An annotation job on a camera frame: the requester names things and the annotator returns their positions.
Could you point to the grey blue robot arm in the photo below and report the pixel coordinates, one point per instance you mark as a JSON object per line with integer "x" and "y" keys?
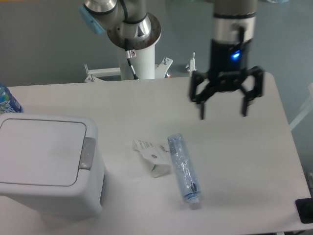
{"x": 135, "y": 32}

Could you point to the crumpled white paper carton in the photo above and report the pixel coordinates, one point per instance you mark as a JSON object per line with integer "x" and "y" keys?
{"x": 156, "y": 157}

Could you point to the crushed clear plastic bottle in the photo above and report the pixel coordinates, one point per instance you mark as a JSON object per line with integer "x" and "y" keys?
{"x": 183, "y": 168}

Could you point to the white push-lid trash can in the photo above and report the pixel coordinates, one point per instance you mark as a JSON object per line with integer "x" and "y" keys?
{"x": 52, "y": 164}

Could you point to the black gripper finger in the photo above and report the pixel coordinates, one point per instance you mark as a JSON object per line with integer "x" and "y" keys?
{"x": 257, "y": 91}
{"x": 197, "y": 95}

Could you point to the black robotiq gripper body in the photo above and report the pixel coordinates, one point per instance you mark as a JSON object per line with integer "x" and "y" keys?
{"x": 228, "y": 67}

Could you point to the blue labelled drink bottle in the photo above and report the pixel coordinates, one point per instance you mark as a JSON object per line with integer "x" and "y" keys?
{"x": 8, "y": 104}

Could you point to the white frame at right edge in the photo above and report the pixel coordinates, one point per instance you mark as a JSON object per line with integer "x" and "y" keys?
{"x": 304, "y": 109}

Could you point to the black device at table edge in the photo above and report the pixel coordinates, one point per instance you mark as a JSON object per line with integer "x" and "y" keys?
{"x": 305, "y": 210}

